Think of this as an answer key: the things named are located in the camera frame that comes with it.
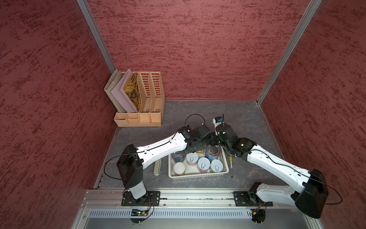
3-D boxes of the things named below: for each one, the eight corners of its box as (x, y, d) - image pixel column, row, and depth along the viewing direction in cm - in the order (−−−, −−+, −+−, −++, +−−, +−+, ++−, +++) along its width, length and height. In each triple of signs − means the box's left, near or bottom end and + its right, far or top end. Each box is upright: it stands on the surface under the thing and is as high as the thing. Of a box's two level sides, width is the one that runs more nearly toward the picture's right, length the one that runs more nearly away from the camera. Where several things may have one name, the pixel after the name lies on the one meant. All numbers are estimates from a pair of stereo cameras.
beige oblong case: (153, 175, 83) (152, 174, 81) (156, 160, 89) (155, 158, 87) (159, 175, 83) (159, 174, 81) (161, 160, 89) (161, 158, 87)
